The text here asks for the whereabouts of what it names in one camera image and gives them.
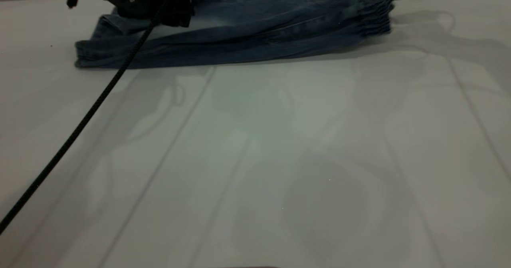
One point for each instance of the blue denim printed shorts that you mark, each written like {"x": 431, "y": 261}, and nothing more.
{"x": 247, "y": 32}

